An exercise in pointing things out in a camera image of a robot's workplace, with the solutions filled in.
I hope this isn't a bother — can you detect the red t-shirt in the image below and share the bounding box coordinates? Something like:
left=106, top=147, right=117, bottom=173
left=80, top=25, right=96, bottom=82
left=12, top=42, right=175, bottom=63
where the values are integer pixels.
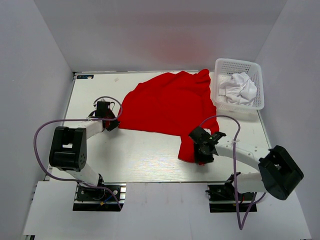
left=118, top=69, right=219, bottom=163

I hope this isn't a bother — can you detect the white t-shirt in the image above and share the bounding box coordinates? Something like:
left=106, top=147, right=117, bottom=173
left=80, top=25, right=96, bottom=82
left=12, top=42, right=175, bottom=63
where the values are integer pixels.
left=218, top=72, right=257, bottom=107

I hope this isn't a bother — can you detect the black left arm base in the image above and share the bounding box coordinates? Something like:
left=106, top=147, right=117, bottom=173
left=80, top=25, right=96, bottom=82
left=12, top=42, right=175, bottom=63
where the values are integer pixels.
left=72, top=183, right=127, bottom=212

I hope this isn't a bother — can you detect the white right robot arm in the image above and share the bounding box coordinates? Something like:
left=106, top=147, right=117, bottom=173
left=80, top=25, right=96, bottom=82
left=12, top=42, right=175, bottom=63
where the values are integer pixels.
left=189, top=126, right=304, bottom=201

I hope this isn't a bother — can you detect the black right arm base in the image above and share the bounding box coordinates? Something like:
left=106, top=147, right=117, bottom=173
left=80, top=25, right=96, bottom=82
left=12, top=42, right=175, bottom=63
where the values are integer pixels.
left=205, top=174, right=254, bottom=213

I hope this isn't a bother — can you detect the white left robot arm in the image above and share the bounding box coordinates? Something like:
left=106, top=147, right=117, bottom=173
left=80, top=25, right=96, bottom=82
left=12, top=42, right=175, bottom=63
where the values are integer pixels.
left=49, top=100, right=120, bottom=200

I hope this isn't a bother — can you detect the blue table label sticker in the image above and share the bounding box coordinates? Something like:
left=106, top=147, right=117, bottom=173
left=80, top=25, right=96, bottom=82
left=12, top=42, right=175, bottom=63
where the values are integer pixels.
left=76, top=74, right=94, bottom=80

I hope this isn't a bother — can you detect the white plastic basket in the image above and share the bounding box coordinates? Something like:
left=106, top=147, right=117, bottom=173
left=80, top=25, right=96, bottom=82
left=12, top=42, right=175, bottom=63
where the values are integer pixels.
left=211, top=58, right=265, bottom=113

